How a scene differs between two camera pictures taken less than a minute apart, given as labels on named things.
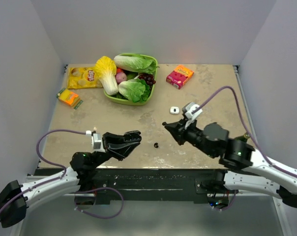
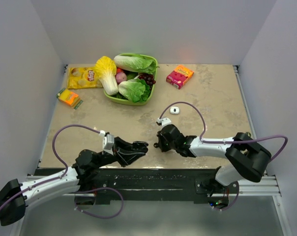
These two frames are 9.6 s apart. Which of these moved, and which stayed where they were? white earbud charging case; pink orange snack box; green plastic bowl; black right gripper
Moved: black right gripper
Stayed: green plastic bowl; pink orange snack box; white earbud charging case
